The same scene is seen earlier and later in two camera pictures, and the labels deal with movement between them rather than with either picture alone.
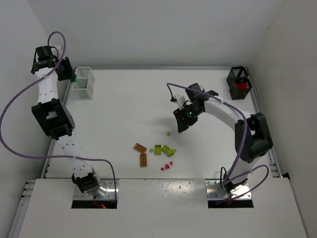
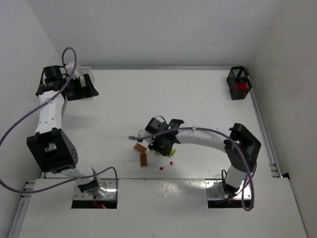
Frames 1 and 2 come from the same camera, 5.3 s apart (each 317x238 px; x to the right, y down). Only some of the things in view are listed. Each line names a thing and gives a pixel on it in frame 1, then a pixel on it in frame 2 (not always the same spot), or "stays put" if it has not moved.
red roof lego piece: [241, 86] stays put
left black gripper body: [39, 64] to [82, 87]
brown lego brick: [143, 160] stays put
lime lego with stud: [171, 152] stays put
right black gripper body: [182, 116] to [163, 149]
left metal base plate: [112, 193] stays put
